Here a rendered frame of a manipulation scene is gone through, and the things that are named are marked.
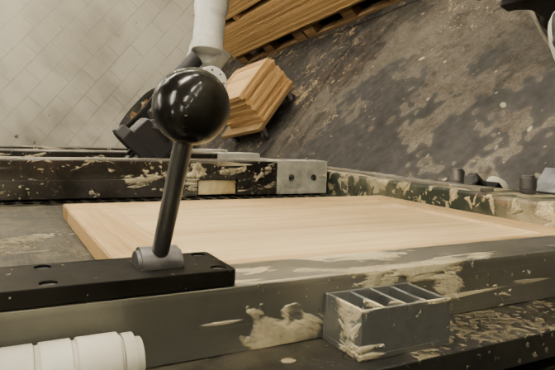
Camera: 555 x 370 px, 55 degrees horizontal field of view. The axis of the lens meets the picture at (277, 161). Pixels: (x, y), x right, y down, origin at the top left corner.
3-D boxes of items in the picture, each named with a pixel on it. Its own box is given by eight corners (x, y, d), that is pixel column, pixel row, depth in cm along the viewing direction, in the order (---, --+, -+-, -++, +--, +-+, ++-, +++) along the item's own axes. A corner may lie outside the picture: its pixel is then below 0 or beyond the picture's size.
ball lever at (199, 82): (193, 298, 31) (249, 92, 25) (127, 305, 29) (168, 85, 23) (177, 253, 34) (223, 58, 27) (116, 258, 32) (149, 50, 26)
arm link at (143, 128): (151, 174, 112) (190, 135, 116) (164, 178, 104) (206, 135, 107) (108, 131, 108) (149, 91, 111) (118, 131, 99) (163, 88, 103)
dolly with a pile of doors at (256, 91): (304, 91, 423) (270, 54, 406) (270, 141, 401) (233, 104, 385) (262, 103, 473) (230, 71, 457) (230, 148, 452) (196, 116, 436)
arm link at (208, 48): (210, 107, 118) (215, 48, 119) (221, 102, 110) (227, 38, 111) (181, 103, 116) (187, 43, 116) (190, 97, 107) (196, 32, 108)
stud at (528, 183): (539, 196, 81) (541, 176, 80) (528, 196, 79) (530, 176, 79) (525, 193, 83) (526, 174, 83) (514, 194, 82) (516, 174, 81)
